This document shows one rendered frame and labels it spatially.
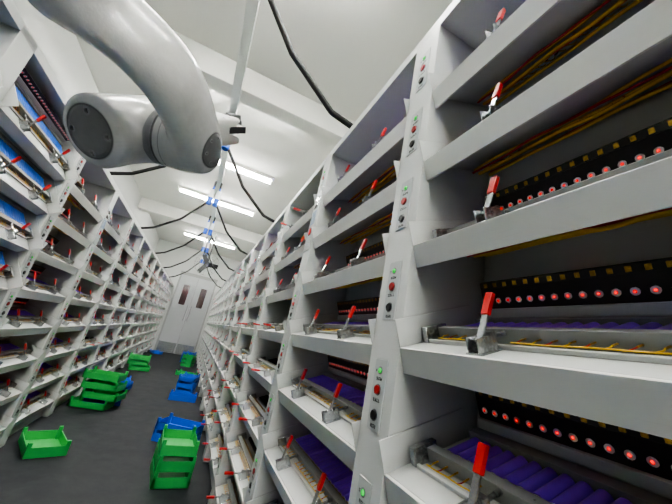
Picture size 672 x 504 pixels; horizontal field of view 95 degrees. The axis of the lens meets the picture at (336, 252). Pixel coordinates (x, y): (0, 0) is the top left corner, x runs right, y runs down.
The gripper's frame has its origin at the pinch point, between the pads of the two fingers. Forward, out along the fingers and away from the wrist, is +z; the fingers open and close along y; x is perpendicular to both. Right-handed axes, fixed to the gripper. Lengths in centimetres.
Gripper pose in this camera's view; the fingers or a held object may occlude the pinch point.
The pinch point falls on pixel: (232, 122)
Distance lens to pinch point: 72.2
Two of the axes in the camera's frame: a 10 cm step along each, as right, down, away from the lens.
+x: 2.1, -8.6, -4.5
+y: 9.5, 2.9, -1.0
